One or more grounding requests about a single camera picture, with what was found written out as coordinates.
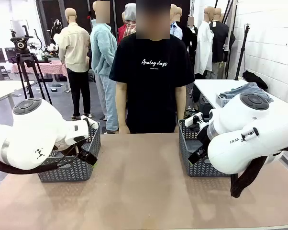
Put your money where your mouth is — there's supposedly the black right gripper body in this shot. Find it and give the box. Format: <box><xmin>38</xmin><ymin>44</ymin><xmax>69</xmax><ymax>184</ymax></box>
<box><xmin>196</xmin><ymin>123</ymin><xmax>210</xmax><ymax>150</ymax></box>

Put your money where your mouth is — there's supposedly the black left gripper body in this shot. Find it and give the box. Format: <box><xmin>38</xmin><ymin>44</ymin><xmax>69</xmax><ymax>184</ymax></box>
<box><xmin>71</xmin><ymin>141</ymin><xmax>89</xmax><ymax>158</ymax></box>

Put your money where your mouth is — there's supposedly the person's right forearm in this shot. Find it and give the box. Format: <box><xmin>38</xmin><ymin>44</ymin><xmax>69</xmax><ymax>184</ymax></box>
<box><xmin>116</xmin><ymin>81</ymin><xmax>128</xmax><ymax>127</ymax></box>

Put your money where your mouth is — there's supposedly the person's left forearm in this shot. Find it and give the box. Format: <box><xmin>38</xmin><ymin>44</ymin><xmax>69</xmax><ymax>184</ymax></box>
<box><xmin>175</xmin><ymin>85</ymin><xmax>187</xmax><ymax>127</ymax></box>

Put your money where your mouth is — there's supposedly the grey plastic woven basket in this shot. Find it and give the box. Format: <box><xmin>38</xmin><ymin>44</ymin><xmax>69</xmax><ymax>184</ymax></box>
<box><xmin>37</xmin><ymin>121</ymin><xmax>101</xmax><ymax>183</ymax></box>
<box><xmin>178</xmin><ymin>118</ymin><xmax>231</xmax><ymax>178</ymax></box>

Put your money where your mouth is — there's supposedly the small grey basket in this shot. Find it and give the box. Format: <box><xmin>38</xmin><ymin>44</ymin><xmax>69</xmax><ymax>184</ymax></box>
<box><xmin>215</xmin><ymin>94</ymin><xmax>233</xmax><ymax>108</ymax></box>

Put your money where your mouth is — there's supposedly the grey-blue jeans pile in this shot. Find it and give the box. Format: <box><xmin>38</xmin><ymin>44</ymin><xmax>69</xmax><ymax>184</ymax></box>
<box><xmin>219</xmin><ymin>82</ymin><xmax>274</xmax><ymax>103</ymax></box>

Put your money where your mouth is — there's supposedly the person in black t-shirt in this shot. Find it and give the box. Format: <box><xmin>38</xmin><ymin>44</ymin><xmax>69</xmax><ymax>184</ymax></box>
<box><xmin>109</xmin><ymin>0</ymin><xmax>195</xmax><ymax>134</ymax></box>

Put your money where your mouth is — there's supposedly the black garment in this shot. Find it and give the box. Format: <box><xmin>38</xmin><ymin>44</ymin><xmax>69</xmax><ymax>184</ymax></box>
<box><xmin>242</xmin><ymin>70</ymin><xmax>269</xmax><ymax>91</ymax></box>

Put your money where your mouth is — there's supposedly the table with pink cloth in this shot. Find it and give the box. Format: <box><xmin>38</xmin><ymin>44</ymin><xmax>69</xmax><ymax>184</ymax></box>
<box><xmin>11</xmin><ymin>59</ymin><xmax>68</xmax><ymax>77</ymax></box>

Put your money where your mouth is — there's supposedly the mannequin in white shirt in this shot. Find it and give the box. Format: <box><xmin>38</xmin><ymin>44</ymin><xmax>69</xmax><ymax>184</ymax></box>
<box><xmin>194</xmin><ymin>6</ymin><xmax>215</xmax><ymax>80</ymax></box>

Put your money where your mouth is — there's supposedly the black light stand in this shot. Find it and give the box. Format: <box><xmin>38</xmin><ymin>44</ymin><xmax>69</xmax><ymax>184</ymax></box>
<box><xmin>234</xmin><ymin>23</ymin><xmax>251</xmax><ymax>81</ymax></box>

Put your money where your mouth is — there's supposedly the mannequin in black shirt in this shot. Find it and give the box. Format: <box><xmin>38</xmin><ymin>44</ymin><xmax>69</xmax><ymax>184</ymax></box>
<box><xmin>212</xmin><ymin>8</ymin><xmax>236</xmax><ymax>80</ymax></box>

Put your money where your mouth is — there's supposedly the white side table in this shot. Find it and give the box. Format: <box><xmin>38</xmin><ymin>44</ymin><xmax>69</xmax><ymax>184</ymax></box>
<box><xmin>0</xmin><ymin>80</ymin><xmax>36</xmax><ymax>106</ymax></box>

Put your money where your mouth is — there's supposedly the mannequin in cream shirt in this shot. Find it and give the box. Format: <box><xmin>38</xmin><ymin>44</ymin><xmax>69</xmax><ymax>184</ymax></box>
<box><xmin>56</xmin><ymin>7</ymin><xmax>91</xmax><ymax>120</ymax></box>

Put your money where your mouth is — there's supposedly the mannequin in blue fleece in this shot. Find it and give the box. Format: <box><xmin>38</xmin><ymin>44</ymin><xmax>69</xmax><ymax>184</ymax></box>
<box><xmin>90</xmin><ymin>0</ymin><xmax>120</xmax><ymax>134</ymax></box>

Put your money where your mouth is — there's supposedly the grey stool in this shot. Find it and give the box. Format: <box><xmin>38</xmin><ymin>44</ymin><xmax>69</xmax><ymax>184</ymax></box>
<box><xmin>0</xmin><ymin>66</ymin><xmax>11</xmax><ymax>81</ymax></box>

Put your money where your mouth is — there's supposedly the mannequin in plaid shirt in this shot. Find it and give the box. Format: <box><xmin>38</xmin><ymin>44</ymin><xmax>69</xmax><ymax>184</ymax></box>
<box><xmin>117</xmin><ymin>2</ymin><xmax>137</xmax><ymax>45</ymax></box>

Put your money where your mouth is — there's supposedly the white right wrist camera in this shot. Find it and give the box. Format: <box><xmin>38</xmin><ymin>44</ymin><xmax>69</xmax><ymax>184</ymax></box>
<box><xmin>184</xmin><ymin>112</ymin><xmax>204</xmax><ymax>127</ymax></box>

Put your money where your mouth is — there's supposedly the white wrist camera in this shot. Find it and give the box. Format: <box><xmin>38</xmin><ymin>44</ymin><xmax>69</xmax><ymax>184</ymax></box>
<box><xmin>184</xmin><ymin>112</ymin><xmax>204</xmax><ymax>127</ymax></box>
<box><xmin>81</xmin><ymin>115</ymin><xmax>99</xmax><ymax>130</ymax></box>

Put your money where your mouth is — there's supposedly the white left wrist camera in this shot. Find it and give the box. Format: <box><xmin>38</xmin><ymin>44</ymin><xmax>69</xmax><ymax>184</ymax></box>
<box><xmin>81</xmin><ymin>115</ymin><xmax>99</xmax><ymax>130</ymax></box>

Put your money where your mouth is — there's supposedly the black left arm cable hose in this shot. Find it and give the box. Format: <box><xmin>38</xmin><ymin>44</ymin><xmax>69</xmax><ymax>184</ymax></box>
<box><xmin>0</xmin><ymin>153</ymin><xmax>87</xmax><ymax>175</ymax></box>

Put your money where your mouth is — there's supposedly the black camera tripod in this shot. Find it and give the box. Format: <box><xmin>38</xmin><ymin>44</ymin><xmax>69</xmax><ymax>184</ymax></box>
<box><xmin>10</xmin><ymin>25</ymin><xmax>53</xmax><ymax>106</ymax></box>

